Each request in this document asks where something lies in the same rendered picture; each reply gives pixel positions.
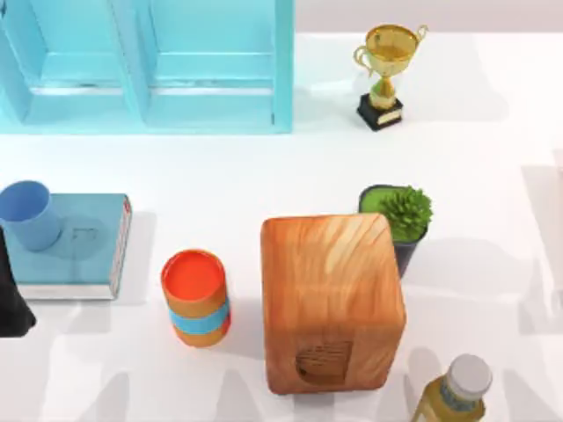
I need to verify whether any wooden block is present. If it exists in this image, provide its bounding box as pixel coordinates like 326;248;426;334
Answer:
260;212;407;397

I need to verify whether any orange cup with blue band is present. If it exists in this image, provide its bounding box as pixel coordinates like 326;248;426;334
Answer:
160;249;232;349

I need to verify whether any green plant in dark pot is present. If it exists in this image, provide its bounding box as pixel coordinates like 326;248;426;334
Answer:
358;184;434;280

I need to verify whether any light blue rack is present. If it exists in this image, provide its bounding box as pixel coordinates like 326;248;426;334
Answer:
0;0;296;135

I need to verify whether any gold trophy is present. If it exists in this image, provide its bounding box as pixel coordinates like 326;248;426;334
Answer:
352;23;429;133

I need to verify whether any light blue book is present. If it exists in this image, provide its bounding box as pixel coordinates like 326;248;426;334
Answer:
3;193;133;302

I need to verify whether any yellow bottle with grey cap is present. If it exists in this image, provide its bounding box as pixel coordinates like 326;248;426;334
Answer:
411;353;494;422

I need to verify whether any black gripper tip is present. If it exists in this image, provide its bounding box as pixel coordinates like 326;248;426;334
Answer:
0;223;37;338

